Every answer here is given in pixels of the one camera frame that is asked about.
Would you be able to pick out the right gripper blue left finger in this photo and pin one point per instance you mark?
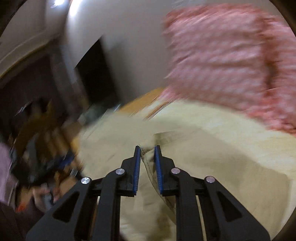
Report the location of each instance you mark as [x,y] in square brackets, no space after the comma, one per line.
[90,210]

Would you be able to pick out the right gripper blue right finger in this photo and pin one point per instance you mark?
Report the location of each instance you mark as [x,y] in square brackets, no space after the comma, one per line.
[205,209]

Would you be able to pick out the khaki pants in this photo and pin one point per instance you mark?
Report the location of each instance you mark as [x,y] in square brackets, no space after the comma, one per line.
[255,165]

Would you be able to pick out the orange cream patterned bedspread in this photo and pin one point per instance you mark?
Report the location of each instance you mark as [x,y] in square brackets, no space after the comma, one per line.
[150,103]

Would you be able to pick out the rear pink polka dot pillow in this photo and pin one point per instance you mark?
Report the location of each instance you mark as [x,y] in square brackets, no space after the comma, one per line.
[277,108]

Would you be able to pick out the pink polka dot pillow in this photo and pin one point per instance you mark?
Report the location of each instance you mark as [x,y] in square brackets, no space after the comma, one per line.
[218,55]
[277,108]

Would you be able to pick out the front pink polka dot pillow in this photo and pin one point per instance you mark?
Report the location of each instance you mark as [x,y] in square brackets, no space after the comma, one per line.
[218,55]

